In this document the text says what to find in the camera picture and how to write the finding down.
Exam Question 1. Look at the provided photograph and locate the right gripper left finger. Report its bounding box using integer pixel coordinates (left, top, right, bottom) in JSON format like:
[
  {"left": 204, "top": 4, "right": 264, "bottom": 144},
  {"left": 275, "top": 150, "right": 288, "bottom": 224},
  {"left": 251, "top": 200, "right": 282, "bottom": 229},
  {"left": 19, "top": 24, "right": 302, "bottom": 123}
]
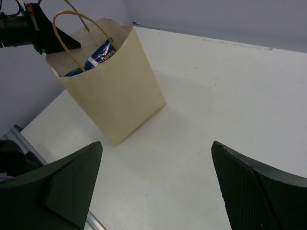
[{"left": 0, "top": 141, "right": 103, "bottom": 230}]

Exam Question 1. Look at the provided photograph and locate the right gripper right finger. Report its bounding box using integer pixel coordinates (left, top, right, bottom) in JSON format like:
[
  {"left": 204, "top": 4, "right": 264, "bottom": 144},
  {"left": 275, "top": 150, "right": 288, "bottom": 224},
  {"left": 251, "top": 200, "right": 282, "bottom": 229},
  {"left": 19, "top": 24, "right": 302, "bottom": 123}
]
[{"left": 211, "top": 141, "right": 307, "bottom": 230}]

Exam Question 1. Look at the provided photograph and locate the beige paper bag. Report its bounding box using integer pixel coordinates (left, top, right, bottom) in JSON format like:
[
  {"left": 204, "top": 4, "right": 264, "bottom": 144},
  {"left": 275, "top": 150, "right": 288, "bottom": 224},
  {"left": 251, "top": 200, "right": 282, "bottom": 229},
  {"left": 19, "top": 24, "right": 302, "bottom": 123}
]
[{"left": 45, "top": 0, "right": 167, "bottom": 147}]

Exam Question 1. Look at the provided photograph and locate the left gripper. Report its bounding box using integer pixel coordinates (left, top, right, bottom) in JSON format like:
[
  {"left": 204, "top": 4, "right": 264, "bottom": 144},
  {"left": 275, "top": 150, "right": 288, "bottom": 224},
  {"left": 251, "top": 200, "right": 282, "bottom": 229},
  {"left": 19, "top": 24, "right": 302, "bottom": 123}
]
[{"left": 0, "top": 2, "right": 81, "bottom": 54}]

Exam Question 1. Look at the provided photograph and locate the blue Doritos chip bag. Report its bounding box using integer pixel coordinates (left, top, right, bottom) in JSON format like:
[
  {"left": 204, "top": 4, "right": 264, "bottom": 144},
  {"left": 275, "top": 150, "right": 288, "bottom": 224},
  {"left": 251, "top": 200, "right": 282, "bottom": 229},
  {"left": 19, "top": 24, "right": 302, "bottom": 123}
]
[{"left": 64, "top": 39, "right": 116, "bottom": 77}]

